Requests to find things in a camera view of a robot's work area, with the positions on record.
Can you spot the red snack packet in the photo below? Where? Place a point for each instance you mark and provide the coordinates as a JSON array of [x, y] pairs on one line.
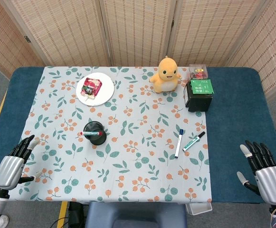
[[91, 88]]

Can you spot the black pen cup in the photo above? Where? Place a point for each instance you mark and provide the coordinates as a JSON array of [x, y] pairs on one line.
[[96, 140]]

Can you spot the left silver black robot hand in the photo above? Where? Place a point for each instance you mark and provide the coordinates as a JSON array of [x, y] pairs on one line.
[[7, 171]]

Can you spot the white plastic bin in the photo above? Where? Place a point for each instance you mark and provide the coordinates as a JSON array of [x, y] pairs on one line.
[[198, 209]]

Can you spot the red-capped green marker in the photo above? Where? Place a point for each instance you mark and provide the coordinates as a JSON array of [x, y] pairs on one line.
[[91, 133]]

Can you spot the clear plastic box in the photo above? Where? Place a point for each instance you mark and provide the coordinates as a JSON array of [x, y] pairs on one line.
[[198, 71]]

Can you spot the bamboo folding screen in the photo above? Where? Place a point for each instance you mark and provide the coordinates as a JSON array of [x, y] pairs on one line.
[[137, 31]]

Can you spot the black device under table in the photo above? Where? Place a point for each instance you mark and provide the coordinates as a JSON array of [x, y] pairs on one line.
[[77, 211]]

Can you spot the green paper packet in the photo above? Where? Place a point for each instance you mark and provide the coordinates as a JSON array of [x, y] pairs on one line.
[[201, 87]]

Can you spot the floral leaf berry tablecloth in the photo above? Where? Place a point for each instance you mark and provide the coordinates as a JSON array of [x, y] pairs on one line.
[[133, 166]]

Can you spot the white paper plate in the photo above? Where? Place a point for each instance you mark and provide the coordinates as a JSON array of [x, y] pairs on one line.
[[107, 88]]

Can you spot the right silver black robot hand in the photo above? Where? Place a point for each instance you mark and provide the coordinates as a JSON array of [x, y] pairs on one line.
[[270, 180]]

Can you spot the black cardboard box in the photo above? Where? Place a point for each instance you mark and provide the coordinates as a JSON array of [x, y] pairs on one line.
[[198, 103]]

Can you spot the blue padded seat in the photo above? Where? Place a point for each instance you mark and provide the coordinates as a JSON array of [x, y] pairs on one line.
[[135, 216]]

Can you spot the orange plush dinosaur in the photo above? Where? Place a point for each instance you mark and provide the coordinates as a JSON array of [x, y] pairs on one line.
[[166, 80]]

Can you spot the black-capped green marker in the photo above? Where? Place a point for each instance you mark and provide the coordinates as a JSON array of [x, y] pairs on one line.
[[192, 142]]

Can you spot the white sneaker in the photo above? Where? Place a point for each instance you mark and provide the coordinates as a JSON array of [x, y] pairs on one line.
[[2, 221]]

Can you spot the blue-capped white marker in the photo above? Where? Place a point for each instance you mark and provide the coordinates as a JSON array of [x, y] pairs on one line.
[[179, 145]]

